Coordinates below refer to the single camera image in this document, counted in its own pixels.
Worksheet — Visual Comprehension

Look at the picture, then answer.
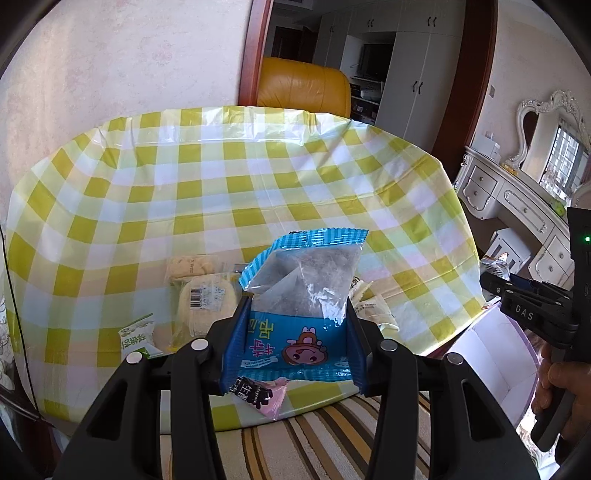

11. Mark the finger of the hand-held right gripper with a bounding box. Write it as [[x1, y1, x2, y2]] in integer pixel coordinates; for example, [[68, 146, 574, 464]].
[[480, 272, 578, 308], [501, 298, 580, 347]]

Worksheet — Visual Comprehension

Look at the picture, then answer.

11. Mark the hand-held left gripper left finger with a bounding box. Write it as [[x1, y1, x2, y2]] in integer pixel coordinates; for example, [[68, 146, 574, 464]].
[[54, 295, 252, 480]]

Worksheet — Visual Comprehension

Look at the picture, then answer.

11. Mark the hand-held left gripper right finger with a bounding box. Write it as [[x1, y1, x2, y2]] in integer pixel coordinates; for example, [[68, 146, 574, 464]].
[[344, 300, 527, 480]]

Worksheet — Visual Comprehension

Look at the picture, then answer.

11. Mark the blue cartoon snack packet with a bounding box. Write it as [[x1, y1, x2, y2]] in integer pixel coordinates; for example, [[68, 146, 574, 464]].
[[219, 229, 370, 398]]

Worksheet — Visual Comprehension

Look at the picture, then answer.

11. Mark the person's right hand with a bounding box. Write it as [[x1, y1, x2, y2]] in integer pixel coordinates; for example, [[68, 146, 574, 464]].
[[531, 359, 591, 415]]

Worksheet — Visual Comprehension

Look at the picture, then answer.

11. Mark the round white pastry packet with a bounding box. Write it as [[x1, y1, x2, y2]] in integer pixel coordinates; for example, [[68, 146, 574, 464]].
[[168, 272, 243, 352]]

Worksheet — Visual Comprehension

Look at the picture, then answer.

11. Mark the white storage stool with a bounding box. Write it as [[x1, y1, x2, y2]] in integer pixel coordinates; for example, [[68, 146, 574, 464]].
[[489, 228, 532, 273]]

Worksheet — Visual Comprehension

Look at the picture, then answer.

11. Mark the pale cracker packet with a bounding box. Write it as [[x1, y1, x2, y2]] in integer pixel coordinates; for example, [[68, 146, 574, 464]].
[[166, 255, 218, 282]]

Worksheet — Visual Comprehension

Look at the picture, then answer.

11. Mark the pink and black snack packet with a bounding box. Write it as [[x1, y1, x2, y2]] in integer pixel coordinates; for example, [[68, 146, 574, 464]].
[[229, 376, 289, 421]]

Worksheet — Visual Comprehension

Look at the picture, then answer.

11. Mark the green and white snack packet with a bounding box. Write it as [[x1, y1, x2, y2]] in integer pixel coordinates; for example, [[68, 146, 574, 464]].
[[117, 314, 163, 363]]

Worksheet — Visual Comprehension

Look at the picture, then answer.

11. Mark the white ornate vanity dresser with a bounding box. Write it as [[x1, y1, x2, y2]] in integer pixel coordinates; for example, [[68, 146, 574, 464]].
[[455, 145, 575, 289]]

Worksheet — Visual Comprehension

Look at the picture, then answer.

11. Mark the striped seat cushion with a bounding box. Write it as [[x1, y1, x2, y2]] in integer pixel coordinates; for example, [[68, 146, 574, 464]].
[[159, 392, 430, 480]]

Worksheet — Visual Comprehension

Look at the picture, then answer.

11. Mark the yellow checked tablecloth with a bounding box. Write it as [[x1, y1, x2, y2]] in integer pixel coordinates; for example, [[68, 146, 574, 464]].
[[4, 105, 488, 432]]

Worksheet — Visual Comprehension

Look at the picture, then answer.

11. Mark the white box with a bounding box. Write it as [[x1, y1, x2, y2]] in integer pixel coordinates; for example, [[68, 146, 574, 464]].
[[475, 134, 502, 162]]

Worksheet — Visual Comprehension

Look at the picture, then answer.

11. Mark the white ornate framed mirror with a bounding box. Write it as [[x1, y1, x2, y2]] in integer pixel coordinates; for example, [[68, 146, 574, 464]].
[[505, 90, 591, 208]]

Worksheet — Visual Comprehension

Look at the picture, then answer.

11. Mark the orange leather chair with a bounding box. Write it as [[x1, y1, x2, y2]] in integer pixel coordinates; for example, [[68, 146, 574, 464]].
[[256, 58, 352, 118]]

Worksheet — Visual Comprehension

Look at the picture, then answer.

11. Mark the white wardrobe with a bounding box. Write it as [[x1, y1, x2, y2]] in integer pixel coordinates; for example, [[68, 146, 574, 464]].
[[314, 0, 467, 153]]

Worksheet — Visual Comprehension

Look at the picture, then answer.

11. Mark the black television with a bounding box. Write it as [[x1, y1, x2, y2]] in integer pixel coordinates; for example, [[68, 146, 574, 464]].
[[358, 44, 393, 81]]

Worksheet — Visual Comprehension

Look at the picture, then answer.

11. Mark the black cable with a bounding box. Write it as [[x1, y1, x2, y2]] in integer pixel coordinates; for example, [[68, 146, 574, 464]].
[[0, 222, 47, 421]]

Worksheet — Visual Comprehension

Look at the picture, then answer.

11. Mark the red-brown door frame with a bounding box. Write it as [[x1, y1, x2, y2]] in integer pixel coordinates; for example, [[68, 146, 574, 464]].
[[238, 0, 499, 162]]

